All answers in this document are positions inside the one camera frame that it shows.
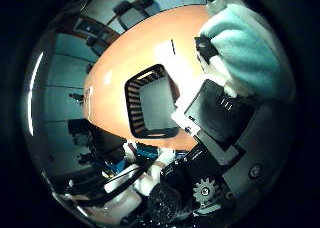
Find dark office chair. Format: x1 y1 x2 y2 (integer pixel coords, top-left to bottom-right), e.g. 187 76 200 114
113 0 161 29

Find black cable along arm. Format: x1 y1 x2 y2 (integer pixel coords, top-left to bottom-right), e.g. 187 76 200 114
76 167 144 206

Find black plastic mesh basket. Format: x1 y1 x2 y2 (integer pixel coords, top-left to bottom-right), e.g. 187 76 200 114
124 63 183 139

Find blue ribbed rack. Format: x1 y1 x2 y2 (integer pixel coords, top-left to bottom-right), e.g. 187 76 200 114
135 142 159 159

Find teal plush toy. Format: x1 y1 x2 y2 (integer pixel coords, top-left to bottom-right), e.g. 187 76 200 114
199 3 294 101

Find long white light strip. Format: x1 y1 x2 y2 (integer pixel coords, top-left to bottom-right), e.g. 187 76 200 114
27 51 44 136

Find black equipment stand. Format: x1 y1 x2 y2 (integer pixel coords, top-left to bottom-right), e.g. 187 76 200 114
68 118 128 162

